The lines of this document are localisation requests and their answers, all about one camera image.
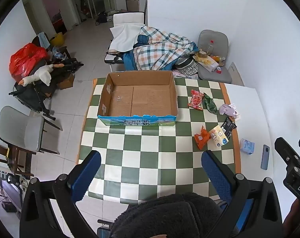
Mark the clear glass bottle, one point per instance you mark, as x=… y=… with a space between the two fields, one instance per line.
x=210 y=47

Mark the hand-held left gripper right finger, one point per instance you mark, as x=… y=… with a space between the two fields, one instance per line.
x=216 y=173

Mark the grey blue smartphone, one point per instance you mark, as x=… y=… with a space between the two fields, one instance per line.
x=265 y=157

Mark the red plastic bag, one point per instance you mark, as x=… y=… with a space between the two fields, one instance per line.
x=26 y=57

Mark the yellow bucket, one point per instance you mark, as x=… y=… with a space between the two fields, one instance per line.
x=57 y=39

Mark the white goose plush toy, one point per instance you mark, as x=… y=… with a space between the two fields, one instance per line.
x=42 y=74

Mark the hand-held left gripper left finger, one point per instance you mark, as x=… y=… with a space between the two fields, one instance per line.
x=86 y=176

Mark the cream snack packet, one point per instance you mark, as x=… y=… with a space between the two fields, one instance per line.
x=218 y=135

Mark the open cardboard box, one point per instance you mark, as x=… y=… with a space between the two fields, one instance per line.
x=140 y=96

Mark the green white checkered table mat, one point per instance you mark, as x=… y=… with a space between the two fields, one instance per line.
x=150 y=148

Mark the light blue towel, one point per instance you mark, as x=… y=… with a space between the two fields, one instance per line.
x=44 y=39

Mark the grey plastic chair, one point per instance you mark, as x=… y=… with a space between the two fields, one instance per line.
x=18 y=129

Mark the black packet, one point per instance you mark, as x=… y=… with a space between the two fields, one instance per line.
x=228 y=126

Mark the small brown cardboard box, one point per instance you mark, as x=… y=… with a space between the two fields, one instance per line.
x=67 y=81

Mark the orange snack packet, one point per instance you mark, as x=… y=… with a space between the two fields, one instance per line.
x=201 y=138

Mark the purple cloth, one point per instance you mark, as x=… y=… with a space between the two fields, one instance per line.
x=226 y=109

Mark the red snack packet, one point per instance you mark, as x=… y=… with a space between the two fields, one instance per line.
x=196 y=100

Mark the yellow snack bag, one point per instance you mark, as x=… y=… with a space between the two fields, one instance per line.
x=203 y=58

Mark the light blue tissue packet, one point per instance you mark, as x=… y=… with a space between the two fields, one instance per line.
x=247 y=146

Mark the white recliner chair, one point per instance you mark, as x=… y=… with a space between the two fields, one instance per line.
x=126 y=19

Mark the black folded stroller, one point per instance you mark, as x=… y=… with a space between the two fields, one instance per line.
x=33 y=93

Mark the striped black white bag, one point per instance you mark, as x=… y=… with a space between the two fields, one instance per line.
x=187 y=65

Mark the small red box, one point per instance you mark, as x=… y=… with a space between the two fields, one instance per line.
x=218 y=70

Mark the green snack packet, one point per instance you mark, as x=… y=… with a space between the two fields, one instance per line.
x=210 y=104

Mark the plaid blanket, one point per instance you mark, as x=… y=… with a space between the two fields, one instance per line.
x=160 y=49

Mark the grey padded chair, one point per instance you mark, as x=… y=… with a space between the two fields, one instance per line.
x=214 y=38

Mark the dark wooden table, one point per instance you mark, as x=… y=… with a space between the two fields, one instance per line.
x=6 y=151

